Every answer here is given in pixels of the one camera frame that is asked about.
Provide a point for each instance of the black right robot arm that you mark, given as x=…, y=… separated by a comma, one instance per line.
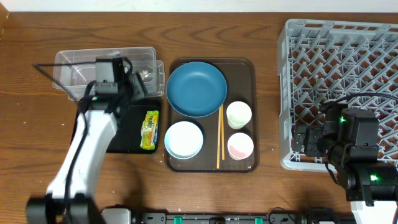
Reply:
x=348, y=140

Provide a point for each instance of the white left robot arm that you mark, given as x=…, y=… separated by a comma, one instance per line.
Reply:
x=71, y=193

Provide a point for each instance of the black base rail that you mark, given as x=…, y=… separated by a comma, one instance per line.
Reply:
x=277, y=215

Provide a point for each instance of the grey dishwasher rack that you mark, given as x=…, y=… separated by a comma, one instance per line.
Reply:
x=319, y=61

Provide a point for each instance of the clear plastic bin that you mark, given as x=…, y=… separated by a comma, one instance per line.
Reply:
x=76, y=76

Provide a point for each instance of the white cup green inside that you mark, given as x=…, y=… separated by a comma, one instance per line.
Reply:
x=238, y=114

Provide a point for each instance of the dark brown serving tray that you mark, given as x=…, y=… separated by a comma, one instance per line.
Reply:
x=240, y=77

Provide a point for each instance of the wooden chopstick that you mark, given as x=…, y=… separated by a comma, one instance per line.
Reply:
x=218, y=139
x=222, y=134

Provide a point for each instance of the white cup pink inside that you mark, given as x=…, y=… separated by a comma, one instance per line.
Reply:
x=240, y=146

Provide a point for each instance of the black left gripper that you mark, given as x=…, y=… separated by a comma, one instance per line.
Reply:
x=135, y=83

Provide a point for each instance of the black plastic tray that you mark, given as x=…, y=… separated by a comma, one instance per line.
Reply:
x=129, y=116

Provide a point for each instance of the blue plate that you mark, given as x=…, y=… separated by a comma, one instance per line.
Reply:
x=196, y=89

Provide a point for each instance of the yellow green snack wrapper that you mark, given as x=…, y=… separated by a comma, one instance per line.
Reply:
x=149, y=130

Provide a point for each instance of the right wooden chopstick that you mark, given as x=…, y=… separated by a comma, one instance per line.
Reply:
x=222, y=134

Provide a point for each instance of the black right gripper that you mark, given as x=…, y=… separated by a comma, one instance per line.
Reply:
x=313, y=131

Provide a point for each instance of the left wooden chopstick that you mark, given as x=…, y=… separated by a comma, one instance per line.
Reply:
x=218, y=139

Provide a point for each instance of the light blue rice bowl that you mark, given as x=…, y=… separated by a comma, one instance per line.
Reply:
x=183, y=140

